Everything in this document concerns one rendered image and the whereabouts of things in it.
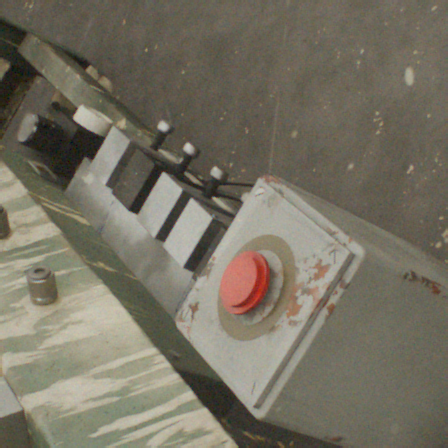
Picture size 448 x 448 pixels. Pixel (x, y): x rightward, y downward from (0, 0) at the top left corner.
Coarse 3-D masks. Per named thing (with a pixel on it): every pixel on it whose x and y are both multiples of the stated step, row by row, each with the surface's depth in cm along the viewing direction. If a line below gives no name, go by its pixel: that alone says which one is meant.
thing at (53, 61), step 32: (0, 32) 287; (32, 32) 285; (0, 64) 290; (32, 64) 277; (64, 64) 265; (0, 96) 294; (96, 96) 250; (0, 128) 272; (128, 128) 237; (192, 384) 178
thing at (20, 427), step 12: (0, 384) 97; (0, 396) 95; (12, 396) 95; (0, 408) 94; (12, 408) 94; (0, 420) 93; (12, 420) 94; (24, 420) 94; (0, 432) 94; (12, 432) 94; (24, 432) 95; (0, 444) 94; (12, 444) 95; (24, 444) 95
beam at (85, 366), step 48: (0, 192) 123; (48, 240) 114; (0, 288) 107; (96, 288) 106; (0, 336) 101; (48, 336) 100; (96, 336) 100; (144, 336) 100; (48, 384) 95; (96, 384) 94; (144, 384) 94; (48, 432) 90; (96, 432) 89; (144, 432) 89; (192, 432) 89
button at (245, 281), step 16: (240, 256) 74; (256, 256) 73; (224, 272) 74; (240, 272) 73; (256, 272) 72; (224, 288) 74; (240, 288) 73; (256, 288) 72; (224, 304) 74; (240, 304) 72; (256, 304) 72
